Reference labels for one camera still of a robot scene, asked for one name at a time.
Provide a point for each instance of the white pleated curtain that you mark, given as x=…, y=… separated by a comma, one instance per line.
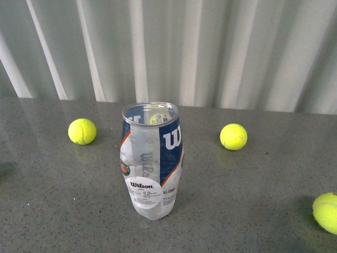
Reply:
x=264, y=55

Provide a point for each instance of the yellow tennis ball middle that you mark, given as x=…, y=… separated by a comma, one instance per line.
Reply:
x=233, y=137

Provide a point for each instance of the yellow Wilson 3 tennis ball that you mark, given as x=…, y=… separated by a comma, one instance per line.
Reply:
x=324, y=211

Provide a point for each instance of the yellow tennis ball far left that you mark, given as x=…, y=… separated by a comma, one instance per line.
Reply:
x=82, y=131

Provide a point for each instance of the clear Wilson tennis ball can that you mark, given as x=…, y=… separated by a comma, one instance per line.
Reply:
x=151, y=156

